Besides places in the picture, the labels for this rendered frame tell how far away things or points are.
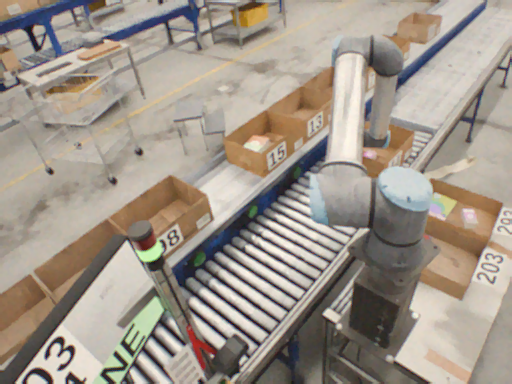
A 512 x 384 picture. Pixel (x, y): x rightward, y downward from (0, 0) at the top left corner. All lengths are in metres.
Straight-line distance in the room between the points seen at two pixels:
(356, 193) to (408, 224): 0.16
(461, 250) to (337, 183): 1.02
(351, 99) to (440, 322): 0.97
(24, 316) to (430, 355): 1.68
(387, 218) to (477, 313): 0.82
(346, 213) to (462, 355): 0.83
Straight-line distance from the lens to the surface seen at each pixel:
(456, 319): 1.71
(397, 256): 1.14
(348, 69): 1.32
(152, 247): 0.76
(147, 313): 1.06
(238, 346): 1.20
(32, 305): 1.89
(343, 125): 1.17
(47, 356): 0.86
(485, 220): 2.12
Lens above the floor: 2.15
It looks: 41 degrees down
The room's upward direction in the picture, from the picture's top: 9 degrees counter-clockwise
